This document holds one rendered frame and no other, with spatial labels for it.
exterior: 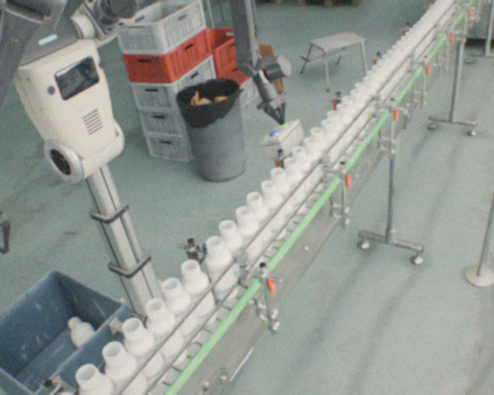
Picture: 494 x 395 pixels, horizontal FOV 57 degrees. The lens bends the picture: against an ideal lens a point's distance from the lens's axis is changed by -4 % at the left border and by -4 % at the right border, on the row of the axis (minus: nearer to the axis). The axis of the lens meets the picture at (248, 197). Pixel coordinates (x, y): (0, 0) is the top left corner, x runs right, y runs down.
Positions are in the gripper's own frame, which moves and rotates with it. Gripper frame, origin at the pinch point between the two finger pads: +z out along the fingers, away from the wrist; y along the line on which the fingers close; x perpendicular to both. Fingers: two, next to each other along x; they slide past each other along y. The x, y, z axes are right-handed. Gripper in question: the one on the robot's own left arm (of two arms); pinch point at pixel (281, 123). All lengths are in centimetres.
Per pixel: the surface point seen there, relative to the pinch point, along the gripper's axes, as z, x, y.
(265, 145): 2.8, 2.1, -9.9
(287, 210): 12.9, -16.3, -33.9
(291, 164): 3.6, -17.1, -25.2
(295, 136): 5.0, -4.0, -1.6
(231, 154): 50, 130, 101
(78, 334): 21, 36, -82
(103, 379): 5, -18, -99
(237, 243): 6, -19, -57
